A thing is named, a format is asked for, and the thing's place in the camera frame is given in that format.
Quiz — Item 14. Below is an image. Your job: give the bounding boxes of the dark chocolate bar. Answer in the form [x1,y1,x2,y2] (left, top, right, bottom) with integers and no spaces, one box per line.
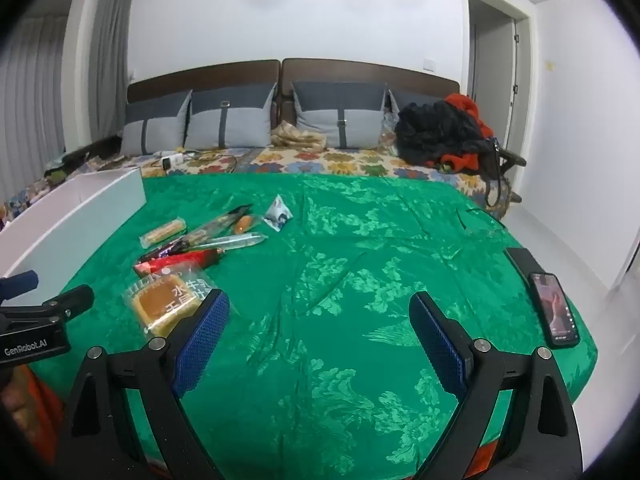
[137,237,193,263]

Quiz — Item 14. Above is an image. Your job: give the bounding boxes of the yellow biscuit packet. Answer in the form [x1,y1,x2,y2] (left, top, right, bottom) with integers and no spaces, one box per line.
[140,218,187,248]

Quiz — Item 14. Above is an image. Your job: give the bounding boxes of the charger cable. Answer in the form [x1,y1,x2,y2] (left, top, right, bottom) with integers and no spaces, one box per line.
[181,149,239,174]

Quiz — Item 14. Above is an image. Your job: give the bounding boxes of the grey two-tone pillow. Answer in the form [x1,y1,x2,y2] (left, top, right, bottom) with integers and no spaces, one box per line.
[121,91,193,156]
[387,89,451,117]
[185,82,278,151]
[291,81,388,150]

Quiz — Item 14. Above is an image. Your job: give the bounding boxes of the dark bed side rail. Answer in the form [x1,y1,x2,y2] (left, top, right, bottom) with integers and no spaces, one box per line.
[45,137,123,177]

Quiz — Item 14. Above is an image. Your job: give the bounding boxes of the eyeglasses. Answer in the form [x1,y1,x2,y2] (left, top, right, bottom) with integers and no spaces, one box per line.
[457,207,506,233]

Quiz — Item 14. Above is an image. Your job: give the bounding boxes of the red garment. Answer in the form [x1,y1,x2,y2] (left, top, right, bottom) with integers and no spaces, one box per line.
[440,92,497,173]

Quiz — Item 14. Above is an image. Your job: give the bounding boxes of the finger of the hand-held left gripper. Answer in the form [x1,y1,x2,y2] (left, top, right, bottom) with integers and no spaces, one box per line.
[31,284,96,322]
[0,270,40,304]

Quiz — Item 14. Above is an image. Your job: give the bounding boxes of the clear plastic bag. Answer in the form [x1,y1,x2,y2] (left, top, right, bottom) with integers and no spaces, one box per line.
[382,112,401,157]

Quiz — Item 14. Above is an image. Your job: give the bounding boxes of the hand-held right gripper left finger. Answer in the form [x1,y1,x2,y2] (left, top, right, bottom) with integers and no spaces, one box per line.
[52,289,232,480]

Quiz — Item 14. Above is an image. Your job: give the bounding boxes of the brown headboard panel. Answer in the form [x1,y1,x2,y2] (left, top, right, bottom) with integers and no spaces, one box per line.
[126,59,282,107]
[281,57,461,107]

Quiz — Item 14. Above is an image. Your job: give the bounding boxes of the white storage box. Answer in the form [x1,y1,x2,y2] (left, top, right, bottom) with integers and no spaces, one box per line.
[0,167,147,281]

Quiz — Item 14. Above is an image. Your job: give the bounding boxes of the black jacket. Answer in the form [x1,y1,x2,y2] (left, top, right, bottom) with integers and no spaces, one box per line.
[395,100,493,167]

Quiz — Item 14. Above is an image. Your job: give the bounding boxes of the long stick snack packet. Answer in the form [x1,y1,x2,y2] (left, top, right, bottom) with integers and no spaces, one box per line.
[182,204,253,246]

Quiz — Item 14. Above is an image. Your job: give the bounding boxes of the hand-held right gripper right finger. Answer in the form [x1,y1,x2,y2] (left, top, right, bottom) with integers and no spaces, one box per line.
[408,291,583,480]

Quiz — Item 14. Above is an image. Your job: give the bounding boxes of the grey curtain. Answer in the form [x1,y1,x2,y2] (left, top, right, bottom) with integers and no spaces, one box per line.
[87,0,138,133]

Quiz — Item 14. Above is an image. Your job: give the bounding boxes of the white door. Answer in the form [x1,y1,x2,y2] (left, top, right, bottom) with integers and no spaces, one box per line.
[465,0,534,161]

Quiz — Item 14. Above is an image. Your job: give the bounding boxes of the green patterned blanket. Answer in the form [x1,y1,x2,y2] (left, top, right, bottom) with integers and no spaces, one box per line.
[25,172,599,480]

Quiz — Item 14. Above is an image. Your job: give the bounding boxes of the clear long snack packet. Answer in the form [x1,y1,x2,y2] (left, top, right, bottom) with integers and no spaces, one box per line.
[192,232,266,252]

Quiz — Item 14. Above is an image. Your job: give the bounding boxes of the white sheer curtain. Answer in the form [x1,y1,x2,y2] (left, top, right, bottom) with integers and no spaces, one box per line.
[0,15,69,201]

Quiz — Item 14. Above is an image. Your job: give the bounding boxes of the orange sausage packet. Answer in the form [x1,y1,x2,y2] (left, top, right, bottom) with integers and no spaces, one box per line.
[231,214,262,235]

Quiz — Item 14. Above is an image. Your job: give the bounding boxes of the clear cake packet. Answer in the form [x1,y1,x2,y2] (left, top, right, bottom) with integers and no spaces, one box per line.
[122,266,226,338]

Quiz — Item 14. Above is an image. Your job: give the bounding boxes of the beige patterned cloth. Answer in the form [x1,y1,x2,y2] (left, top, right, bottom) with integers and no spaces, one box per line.
[270,121,328,151]

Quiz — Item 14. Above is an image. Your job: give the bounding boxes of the white triangular snack packet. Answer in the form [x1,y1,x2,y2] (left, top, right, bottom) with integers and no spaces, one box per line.
[263,195,292,232]

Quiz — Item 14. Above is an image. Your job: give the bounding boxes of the red snack packet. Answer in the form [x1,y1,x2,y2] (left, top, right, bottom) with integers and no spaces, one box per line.
[134,249,223,277]

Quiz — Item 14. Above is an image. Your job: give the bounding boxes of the floral bedsheet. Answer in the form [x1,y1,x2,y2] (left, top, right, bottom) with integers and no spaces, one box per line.
[0,145,511,221]

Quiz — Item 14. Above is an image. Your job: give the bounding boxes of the black smartphone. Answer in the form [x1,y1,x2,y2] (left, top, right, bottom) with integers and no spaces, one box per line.
[529,272,581,348]

